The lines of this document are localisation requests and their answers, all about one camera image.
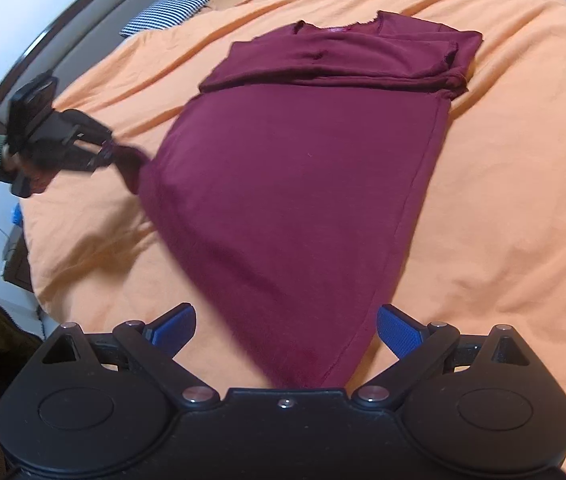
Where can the houndstooth pillow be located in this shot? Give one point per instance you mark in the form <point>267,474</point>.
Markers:
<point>163,15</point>

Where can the small blue object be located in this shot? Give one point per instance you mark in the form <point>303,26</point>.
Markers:
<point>16,215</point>

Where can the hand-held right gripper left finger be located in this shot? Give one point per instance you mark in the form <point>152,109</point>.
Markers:
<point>175,330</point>

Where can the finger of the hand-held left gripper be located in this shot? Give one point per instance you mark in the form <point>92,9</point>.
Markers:
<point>94,127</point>
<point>94,159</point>

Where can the orange blanket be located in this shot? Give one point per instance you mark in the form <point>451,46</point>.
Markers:
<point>513,160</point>

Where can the dark nightstand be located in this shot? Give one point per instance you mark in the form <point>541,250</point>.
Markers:
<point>20,265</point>

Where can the person's left hand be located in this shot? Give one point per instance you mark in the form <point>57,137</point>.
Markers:
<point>10,162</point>

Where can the maroon long-sleeve shirt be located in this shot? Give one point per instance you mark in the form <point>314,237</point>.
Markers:
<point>288,185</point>

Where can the padded bed headboard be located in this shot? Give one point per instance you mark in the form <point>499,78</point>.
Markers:
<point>88,30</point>

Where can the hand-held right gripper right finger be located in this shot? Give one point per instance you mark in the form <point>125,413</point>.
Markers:
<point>400,332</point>

